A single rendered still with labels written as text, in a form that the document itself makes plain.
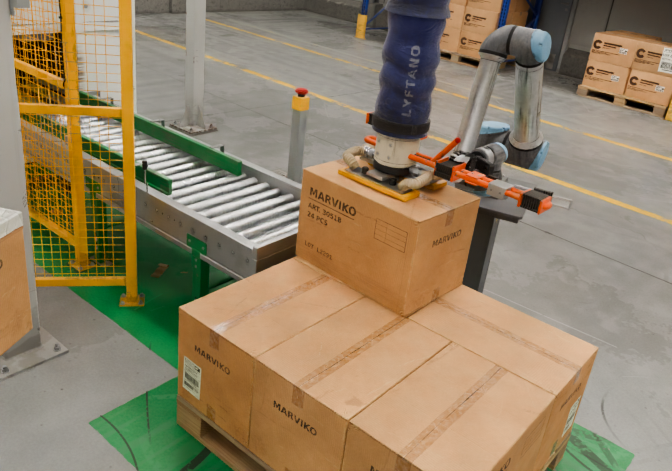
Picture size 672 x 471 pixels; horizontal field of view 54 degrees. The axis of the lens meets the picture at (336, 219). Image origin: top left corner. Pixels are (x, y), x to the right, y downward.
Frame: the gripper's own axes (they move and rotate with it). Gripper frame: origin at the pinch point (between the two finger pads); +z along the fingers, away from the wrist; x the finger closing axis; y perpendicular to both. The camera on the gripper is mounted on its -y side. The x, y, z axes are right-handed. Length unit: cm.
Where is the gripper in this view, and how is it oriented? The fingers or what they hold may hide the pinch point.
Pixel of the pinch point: (455, 170)
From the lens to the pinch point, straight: 247.6
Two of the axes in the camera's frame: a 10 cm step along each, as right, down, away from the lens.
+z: -6.7, 2.4, -7.0
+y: -7.3, -3.5, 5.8
